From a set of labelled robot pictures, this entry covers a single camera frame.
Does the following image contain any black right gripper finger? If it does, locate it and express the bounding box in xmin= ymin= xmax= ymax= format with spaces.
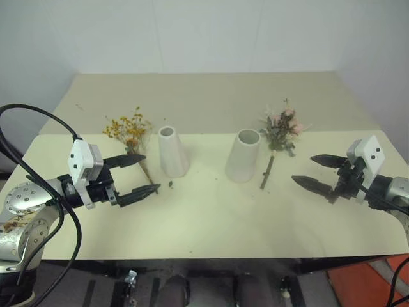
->
xmin=291 ymin=175 xmax=337 ymax=198
xmin=309 ymin=154 xmax=348 ymax=171

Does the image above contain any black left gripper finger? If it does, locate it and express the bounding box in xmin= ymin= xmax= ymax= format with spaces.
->
xmin=116 ymin=183 xmax=162 ymax=208
xmin=102 ymin=153 xmax=148 ymax=169

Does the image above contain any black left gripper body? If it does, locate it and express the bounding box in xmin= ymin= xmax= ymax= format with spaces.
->
xmin=84 ymin=173 xmax=121 ymax=208

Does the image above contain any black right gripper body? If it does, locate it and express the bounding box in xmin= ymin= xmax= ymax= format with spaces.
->
xmin=328 ymin=157 xmax=366 ymax=204

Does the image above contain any white narrow-mouth tapered vase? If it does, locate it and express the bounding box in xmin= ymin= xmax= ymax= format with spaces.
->
xmin=158 ymin=125 xmax=190 ymax=178

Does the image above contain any white wide-mouth tapered vase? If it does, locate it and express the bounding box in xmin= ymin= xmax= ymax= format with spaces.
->
xmin=224 ymin=128 xmax=261 ymax=184

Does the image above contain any yellow dried flower bouquet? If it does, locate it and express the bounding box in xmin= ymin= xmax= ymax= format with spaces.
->
xmin=102 ymin=106 xmax=161 ymax=194

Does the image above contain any pink dried flower bouquet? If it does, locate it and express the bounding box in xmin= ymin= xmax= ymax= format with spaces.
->
xmin=258 ymin=98 xmax=313 ymax=191

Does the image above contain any metal table clamp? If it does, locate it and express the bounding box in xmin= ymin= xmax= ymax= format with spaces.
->
xmin=124 ymin=270 xmax=138 ymax=298
xmin=279 ymin=277 xmax=291 ymax=300

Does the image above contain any orange box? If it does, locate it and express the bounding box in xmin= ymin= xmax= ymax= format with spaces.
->
xmin=326 ymin=255 xmax=409 ymax=307

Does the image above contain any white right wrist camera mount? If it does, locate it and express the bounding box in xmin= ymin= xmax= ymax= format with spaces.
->
xmin=346 ymin=134 xmax=384 ymax=204

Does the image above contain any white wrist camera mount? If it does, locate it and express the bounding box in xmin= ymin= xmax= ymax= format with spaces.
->
xmin=68 ymin=138 xmax=104 ymax=210
xmin=346 ymin=134 xmax=384 ymax=204

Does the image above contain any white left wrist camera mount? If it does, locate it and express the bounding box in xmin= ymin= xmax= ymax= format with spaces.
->
xmin=68 ymin=138 xmax=104 ymax=210

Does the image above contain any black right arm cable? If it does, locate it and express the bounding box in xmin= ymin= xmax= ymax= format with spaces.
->
xmin=359 ymin=182 xmax=409 ymax=307

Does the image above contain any black table frame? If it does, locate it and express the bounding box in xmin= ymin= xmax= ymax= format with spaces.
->
xmin=40 ymin=254 xmax=389 ymax=276

